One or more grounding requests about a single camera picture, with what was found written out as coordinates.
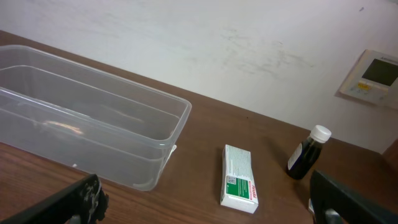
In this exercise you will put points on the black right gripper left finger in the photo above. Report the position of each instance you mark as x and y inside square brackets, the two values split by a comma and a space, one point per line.
[81, 202]

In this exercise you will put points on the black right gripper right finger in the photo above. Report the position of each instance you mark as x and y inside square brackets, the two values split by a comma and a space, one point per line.
[333, 202]

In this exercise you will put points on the dark bottle white cap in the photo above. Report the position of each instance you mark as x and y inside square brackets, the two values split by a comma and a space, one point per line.
[307, 152]

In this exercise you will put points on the white green medicine box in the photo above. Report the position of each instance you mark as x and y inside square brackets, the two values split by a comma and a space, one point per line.
[238, 189]

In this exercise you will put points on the clear plastic container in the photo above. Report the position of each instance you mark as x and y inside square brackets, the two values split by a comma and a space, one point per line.
[86, 118]

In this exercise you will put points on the white wall control panel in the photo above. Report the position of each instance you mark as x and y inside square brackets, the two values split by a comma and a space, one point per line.
[373, 79]

